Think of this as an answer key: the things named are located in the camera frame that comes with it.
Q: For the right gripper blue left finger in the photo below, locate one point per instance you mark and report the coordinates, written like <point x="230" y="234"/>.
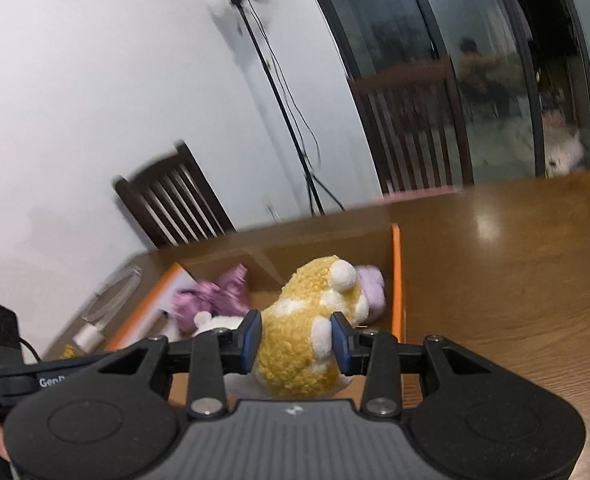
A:
<point x="221" y="345"/>

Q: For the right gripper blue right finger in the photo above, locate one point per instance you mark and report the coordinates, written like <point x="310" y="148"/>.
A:
<point x="381" y="359"/>

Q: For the purple satin bow scrunchie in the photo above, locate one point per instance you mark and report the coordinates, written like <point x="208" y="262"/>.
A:
<point x="227" y="296"/>

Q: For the lavender fuzzy headband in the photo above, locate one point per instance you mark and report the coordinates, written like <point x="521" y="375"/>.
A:
<point x="373" y="285"/>

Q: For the yellow white sheep plush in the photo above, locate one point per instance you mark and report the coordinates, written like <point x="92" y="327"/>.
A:
<point x="295" y="359"/>

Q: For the scattered flower petals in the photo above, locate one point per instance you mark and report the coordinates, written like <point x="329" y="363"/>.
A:
<point x="69" y="352"/>

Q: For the red cardboard box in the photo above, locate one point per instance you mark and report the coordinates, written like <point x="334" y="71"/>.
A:
<point x="269" y="268"/>

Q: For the dark wooden chair left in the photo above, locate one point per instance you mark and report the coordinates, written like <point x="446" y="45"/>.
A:
<point x="173" y="202"/>

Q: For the dark wooden chair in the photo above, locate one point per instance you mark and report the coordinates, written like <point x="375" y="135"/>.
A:
<point x="173" y="202"/>
<point x="412" y="117"/>

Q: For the dark wooden chair back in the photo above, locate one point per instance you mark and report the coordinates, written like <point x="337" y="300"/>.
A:
<point x="412" y="117"/>

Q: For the sliding glass door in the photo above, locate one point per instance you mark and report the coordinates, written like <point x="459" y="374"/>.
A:
<point x="522" y="69"/>

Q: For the studio light on stand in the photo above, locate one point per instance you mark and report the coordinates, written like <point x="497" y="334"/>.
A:
<point x="291" y="113"/>

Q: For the white charger with cable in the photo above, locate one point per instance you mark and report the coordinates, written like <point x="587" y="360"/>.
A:
<point x="102" y="307"/>

